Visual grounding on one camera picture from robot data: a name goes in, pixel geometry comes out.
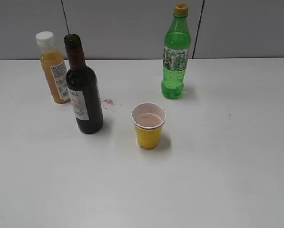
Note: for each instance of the dark red wine bottle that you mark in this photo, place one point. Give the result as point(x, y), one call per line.
point(82, 87)

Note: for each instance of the yellow paper cup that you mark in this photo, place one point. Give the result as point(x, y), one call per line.
point(148, 119)

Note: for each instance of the green soda bottle yellow cap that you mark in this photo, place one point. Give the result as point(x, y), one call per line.
point(175, 55)

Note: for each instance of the orange juice bottle white cap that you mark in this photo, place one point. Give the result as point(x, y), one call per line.
point(53, 65)

